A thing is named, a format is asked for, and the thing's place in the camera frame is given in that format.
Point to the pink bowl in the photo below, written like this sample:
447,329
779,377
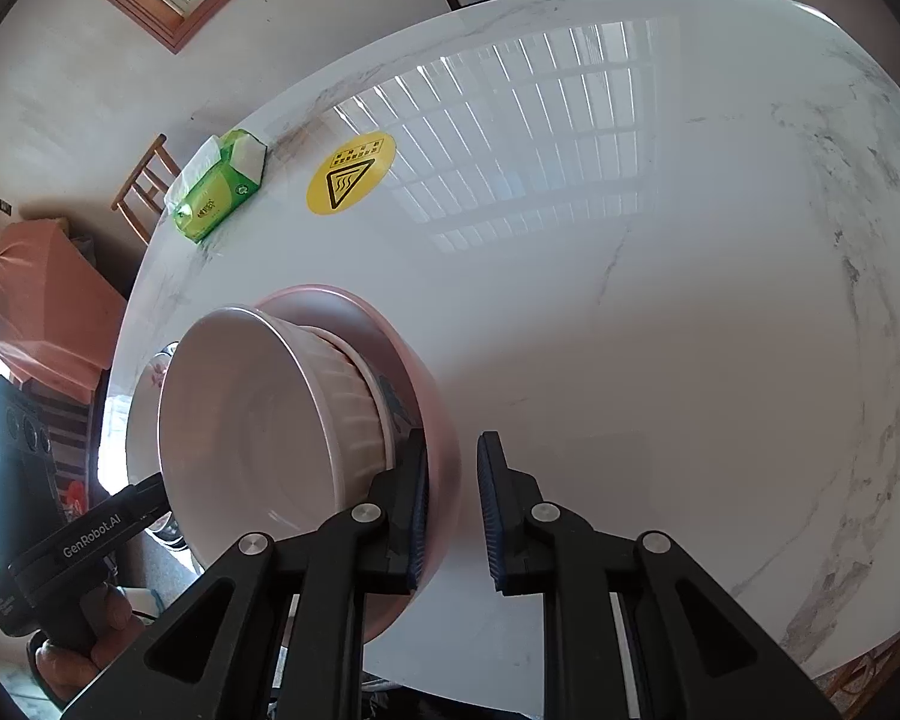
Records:
439,420

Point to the white ribbed bowl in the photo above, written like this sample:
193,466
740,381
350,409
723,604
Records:
255,420

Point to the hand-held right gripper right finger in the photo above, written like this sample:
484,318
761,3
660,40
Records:
487,517

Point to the yellow round warning sticker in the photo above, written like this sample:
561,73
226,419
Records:
349,176

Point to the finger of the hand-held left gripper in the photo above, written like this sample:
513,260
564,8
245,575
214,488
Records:
146,499

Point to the white bowl with blue print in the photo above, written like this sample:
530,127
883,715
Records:
397,405

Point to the person's left hand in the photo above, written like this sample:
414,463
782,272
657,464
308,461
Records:
82,671

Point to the orange covered furniture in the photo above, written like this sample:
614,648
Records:
52,300

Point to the green tissue pack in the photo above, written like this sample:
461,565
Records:
217,195

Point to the light wooden chair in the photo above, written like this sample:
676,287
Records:
135,171

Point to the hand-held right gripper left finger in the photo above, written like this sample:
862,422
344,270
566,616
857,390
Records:
420,517

